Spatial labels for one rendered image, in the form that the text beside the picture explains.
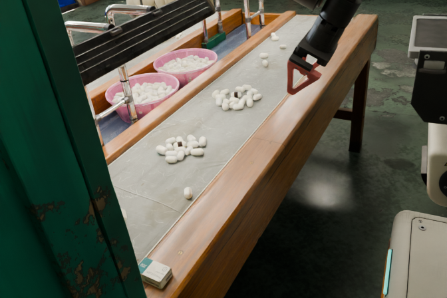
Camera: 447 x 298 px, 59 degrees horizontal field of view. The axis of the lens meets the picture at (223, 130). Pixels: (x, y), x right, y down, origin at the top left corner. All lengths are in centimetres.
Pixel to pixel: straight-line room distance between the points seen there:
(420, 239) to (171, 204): 92
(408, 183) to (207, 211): 151
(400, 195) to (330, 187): 33
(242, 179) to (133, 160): 33
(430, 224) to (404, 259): 20
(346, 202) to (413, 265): 67
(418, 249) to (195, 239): 89
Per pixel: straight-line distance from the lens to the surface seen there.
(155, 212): 93
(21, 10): 36
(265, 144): 105
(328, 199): 205
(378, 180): 220
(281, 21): 207
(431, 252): 151
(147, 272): 76
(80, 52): 86
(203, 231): 83
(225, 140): 113
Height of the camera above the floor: 135
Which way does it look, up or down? 31 degrees down
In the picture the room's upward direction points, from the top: 6 degrees counter-clockwise
